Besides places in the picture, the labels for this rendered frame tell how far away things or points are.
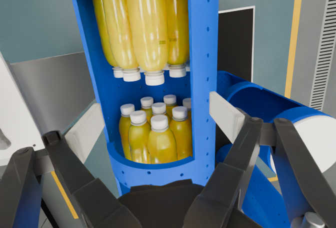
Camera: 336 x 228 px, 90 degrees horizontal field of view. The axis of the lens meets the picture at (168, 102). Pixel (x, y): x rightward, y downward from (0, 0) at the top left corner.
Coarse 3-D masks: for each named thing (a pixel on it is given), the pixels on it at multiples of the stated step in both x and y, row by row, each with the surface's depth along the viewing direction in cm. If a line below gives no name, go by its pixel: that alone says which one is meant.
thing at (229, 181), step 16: (256, 128) 12; (240, 144) 11; (256, 144) 11; (224, 160) 9; (240, 160) 9; (224, 176) 8; (240, 176) 8; (208, 192) 7; (224, 192) 7; (240, 192) 8; (192, 208) 6; (208, 208) 6; (224, 208) 6; (240, 208) 9; (192, 224) 6; (208, 224) 6; (224, 224) 6
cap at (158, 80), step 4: (148, 76) 33; (152, 76) 33; (156, 76) 33; (160, 76) 33; (148, 80) 33; (152, 80) 33; (156, 80) 33; (160, 80) 33; (148, 84) 34; (152, 84) 33; (156, 84) 33
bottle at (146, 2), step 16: (128, 0) 28; (144, 0) 27; (160, 0) 28; (128, 16) 30; (144, 16) 28; (160, 16) 28; (144, 32) 29; (160, 32) 29; (144, 48) 29; (160, 48) 30; (144, 64) 31; (160, 64) 31
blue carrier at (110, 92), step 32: (192, 0) 24; (96, 32) 40; (192, 32) 26; (96, 64) 40; (192, 64) 28; (96, 96) 38; (128, 96) 52; (160, 96) 57; (192, 96) 30; (192, 128) 32; (128, 160) 36; (192, 160) 34
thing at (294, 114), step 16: (224, 80) 141; (240, 80) 125; (224, 96) 100; (240, 96) 131; (256, 96) 112; (272, 96) 93; (256, 112) 109; (272, 112) 97; (288, 112) 61; (304, 112) 58; (320, 112) 58
